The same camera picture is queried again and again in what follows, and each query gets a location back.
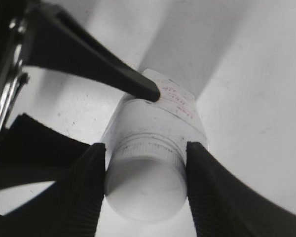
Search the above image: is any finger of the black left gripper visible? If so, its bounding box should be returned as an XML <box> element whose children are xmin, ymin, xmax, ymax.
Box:
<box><xmin>23</xmin><ymin>7</ymin><xmax>160</xmax><ymax>102</ymax></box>
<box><xmin>0</xmin><ymin>114</ymin><xmax>89</xmax><ymax>190</ymax></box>

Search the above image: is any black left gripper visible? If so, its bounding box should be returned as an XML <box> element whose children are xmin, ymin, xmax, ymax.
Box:
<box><xmin>0</xmin><ymin>0</ymin><xmax>39</xmax><ymax>138</ymax></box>

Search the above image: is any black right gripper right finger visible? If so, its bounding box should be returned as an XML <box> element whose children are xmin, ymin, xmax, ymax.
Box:
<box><xmin>186</xmin><ymin>142</ymin><xmax>296</xmax><ymax>237</ymax></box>

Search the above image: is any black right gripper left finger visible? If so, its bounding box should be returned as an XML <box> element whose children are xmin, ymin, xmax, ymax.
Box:
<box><xmin>0</xmin><ymin>143</ymin><xmax>106</xmax><ymax>237</ymax></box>

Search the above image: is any white ribbed bottle cap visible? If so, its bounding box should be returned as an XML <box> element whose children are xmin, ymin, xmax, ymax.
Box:
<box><xmin>105</xmin><ymin>134</ymin><xmax>187</xmax><ymax>223</ymax></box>

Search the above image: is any white square yogurt bottle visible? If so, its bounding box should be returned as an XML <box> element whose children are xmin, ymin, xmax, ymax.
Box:
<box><xmin>101</xmin><ymin>69</ymin><xmax>208</xmax><ymax>160</ymax></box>

